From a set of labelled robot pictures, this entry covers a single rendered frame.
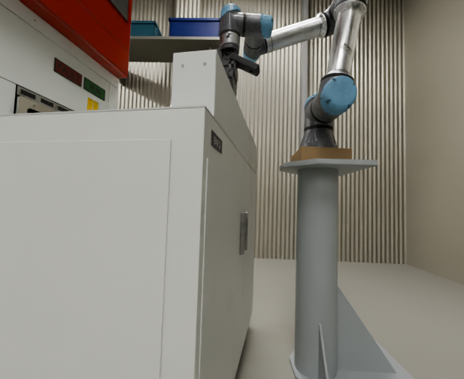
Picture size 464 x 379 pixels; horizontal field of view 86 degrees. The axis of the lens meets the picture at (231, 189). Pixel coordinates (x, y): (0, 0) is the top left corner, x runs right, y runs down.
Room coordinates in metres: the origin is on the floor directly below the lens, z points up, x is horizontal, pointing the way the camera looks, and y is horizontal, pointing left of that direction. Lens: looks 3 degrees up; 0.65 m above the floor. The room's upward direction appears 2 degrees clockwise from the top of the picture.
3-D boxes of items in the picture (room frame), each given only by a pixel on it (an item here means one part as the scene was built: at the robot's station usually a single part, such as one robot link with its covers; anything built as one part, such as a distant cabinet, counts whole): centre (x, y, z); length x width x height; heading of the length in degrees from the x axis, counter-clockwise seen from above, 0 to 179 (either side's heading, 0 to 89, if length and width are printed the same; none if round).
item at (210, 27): (2.73, 0.44, 2.48); 0.55 x 0.41 x 0.22; 88
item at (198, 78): (0.77, 0.03, 0.89); 0.55 x 0.09 x 0.14; 169
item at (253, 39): (0.91, -0.07, 1.31); 0.11 x 0.11 x 0.08; 2
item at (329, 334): (1.03, -0.46, 0.41); 0.51 x 0.44 x 0.82; 88
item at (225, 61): (0.89, 0.03, 1.16); 0.09 x 0.08 x 0.12; 79
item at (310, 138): (1.03, -0.35, 0.93); 0.15 x 0.15 x 0.10
